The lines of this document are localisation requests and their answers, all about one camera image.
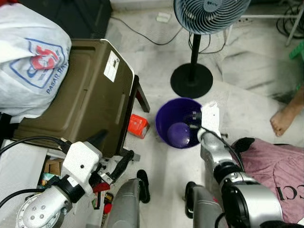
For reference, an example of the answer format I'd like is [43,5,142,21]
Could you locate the black metal stand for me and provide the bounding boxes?
[119,75,151,163]

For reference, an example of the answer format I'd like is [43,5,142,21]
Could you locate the red carton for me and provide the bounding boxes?
[128,114,151,139]

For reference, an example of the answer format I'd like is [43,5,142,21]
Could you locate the white power adapter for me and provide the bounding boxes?
[156,12,172,23]

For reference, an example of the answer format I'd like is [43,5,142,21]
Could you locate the black floor cable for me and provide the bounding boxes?
[111,16,185,47]

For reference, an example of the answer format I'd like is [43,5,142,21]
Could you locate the purple cartoon mouse blanket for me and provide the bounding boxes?
[233,137,304,225]

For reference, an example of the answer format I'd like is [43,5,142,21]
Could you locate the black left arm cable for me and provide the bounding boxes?
[0,135,72,209]

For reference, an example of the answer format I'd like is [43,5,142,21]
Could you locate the black standing fan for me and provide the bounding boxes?
[170,0,252,99]

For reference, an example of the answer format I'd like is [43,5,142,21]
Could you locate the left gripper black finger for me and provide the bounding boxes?
[111,149,135,179]
[87,129,109,147]

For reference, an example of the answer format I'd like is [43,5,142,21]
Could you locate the person with bare legs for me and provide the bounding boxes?
[269,87,304,138]

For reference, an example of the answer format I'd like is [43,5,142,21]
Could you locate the olive brown hard case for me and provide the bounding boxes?
[13,39,137,158]

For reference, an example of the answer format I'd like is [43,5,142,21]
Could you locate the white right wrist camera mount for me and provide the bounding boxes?
[200,101,222,138]

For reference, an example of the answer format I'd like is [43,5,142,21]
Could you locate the purple plastic bucket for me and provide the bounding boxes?
[155,97,206,150]

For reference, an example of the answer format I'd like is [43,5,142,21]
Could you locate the green plastic stool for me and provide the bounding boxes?
[289,40,304,61]

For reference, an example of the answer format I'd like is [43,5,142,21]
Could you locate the silver robot leg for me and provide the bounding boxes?
[104,169,151,228]
[184,182,225,228]

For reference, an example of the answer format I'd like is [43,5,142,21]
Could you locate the silver right robot leg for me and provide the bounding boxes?
[184,182,225,228]

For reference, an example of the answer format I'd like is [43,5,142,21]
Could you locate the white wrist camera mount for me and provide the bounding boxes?
[200,101,222,138]
[61,140,103,183]

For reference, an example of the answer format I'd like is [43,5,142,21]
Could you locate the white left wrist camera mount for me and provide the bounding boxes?
[61,140,103,183]

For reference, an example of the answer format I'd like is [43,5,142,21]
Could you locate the white printed plastic bag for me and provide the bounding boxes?
[0,2,73,120]

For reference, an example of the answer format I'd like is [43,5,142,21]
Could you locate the silver left robot leg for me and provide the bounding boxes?
[104,169,151,228]

